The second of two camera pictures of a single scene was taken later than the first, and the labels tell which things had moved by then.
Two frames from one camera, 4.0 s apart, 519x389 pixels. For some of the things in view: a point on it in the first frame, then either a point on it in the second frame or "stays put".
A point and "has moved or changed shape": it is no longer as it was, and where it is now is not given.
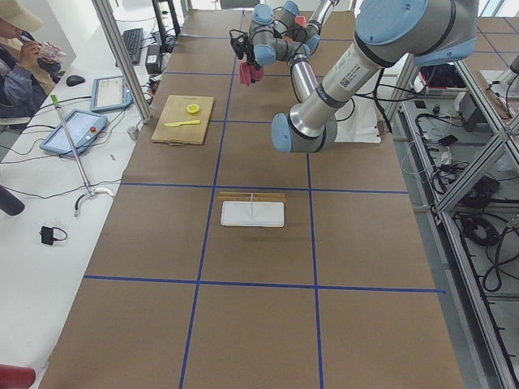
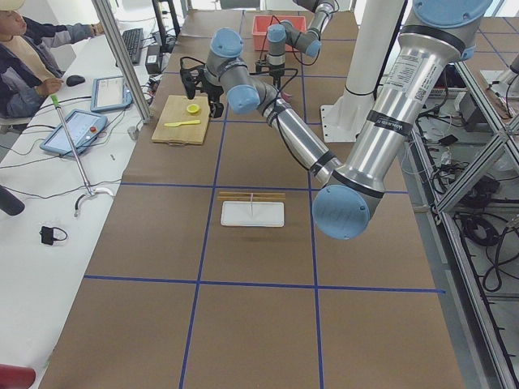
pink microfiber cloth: [250, 74] has moved or changed shape
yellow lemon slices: [193, 108] stays put
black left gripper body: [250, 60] → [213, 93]
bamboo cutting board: [183, 120] stays put
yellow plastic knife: [176, 124] stays put
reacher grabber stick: [89, 192] stays put
